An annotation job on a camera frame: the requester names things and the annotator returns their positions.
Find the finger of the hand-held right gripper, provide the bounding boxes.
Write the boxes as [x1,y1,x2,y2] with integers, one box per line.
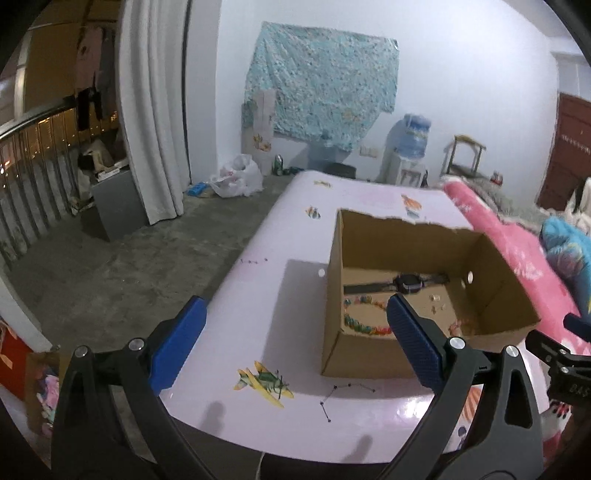
[525,330,591,371]
[564,313,591,343]

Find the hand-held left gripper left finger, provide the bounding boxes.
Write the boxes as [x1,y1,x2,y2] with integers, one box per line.
[51,294,219,480]

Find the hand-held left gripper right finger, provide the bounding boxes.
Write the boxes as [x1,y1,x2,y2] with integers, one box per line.
[386,292,544,480]

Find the colourful glass bead bracelet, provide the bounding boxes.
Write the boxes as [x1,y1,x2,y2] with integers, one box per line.
[342,295,394,335]

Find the brown cardboard box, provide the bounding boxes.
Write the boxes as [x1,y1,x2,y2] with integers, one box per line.
[321,208,542,380]

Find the pink strap watch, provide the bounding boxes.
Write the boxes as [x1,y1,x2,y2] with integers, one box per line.
[344,272,450,296]

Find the blue printed blanket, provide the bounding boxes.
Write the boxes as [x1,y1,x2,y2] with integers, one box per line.
[540,217,591,319]

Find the pink printed blanket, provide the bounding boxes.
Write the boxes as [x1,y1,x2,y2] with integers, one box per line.
[443,181,583,352]

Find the small open cardboard carton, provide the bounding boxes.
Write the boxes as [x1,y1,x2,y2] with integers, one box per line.
[25,351,61,435]

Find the grey cabinet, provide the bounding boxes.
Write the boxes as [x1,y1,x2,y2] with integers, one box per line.
[90,168,151,241]

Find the red paper bag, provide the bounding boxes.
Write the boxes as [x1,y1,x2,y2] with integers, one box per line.
[0,323,28,398]

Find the white plastic bag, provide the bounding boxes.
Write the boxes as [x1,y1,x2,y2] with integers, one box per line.
[210,154,264,198]

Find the brown door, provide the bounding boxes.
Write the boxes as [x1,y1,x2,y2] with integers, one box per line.
[536,92,591,210]

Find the wooden chair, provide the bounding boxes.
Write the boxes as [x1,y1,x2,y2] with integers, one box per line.
[445,135,488,178]

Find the metal balcony railing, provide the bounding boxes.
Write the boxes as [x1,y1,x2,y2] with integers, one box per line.
[0,102,121,273]

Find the white curtain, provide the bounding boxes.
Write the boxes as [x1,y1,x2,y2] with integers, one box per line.
[119,0,192,226]

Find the white printed board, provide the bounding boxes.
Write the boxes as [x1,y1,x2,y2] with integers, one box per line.
[241,90,278,164]

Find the hanging dark clothes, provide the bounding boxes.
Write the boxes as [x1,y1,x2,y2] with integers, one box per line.
[74,25,109,132]

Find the blue patterned wall cloth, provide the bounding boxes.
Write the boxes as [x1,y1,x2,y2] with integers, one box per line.
[245,21,400,151]

